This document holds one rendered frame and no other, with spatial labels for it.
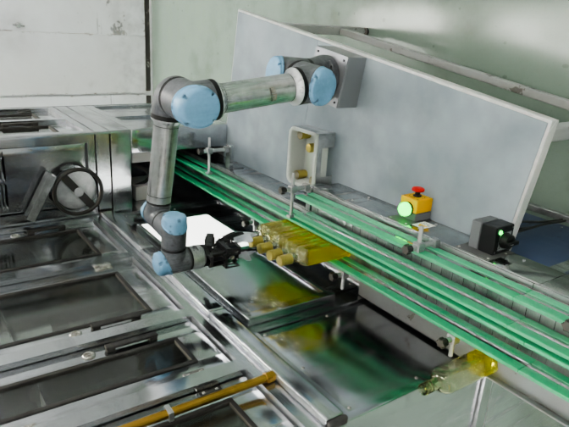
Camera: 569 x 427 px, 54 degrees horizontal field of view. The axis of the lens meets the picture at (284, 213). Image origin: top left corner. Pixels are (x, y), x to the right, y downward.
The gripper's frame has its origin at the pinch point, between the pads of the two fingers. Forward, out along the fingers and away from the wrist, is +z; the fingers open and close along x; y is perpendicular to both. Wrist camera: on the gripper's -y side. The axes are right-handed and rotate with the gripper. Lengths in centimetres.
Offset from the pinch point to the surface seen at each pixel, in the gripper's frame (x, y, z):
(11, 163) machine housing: 2, -92, -57
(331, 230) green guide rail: 7.8, 15.6, 21.0
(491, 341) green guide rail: 4, 79, 25
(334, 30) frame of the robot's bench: 62, -83, 92
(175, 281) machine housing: -14.1, -8.0, -23.7
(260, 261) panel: -13.4, -7.9, 9.9
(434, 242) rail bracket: 21, 54, 26
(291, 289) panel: -11.2, 16.1, 7.0
